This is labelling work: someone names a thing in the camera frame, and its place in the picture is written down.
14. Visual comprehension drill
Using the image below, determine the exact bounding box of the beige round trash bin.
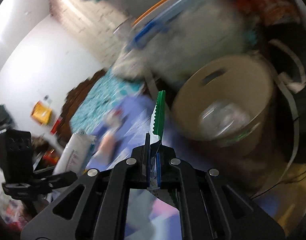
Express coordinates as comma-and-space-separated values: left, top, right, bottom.
171, 55, 273, 157

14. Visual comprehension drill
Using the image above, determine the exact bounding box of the blue patterned bed blanket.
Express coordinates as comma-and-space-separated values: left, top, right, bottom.
85, 94, 183, 240

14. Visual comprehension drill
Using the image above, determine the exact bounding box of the grey patterned pillow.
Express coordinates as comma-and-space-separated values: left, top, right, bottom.
111, 48, 152, 81

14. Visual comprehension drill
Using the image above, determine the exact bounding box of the white cable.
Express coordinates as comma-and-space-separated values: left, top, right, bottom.
250, 39, 306, 201

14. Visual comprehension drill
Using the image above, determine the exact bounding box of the black cable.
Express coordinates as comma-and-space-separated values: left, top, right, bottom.
250, 114, 306, 201

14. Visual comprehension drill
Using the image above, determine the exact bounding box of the clear plastic storage box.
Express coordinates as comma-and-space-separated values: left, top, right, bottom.
123, 0, 246, 81

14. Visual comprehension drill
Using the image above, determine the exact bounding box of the yellow red wall calendar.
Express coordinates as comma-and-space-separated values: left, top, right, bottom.
31, 101, 52, 125

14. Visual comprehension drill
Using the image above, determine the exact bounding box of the green snack wrapper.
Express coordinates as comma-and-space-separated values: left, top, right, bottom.
149, 90, 166, 190

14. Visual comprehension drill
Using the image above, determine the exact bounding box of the dark wooden headboard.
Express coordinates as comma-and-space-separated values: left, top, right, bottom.
56, 70, 106, 147

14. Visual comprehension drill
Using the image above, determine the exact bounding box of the pink white paper cup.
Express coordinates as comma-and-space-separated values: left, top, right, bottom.
94, 131, 118, 165

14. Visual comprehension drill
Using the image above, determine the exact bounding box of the teal white patterned quilt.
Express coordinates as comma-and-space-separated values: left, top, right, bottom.
70, 71, 144, 134

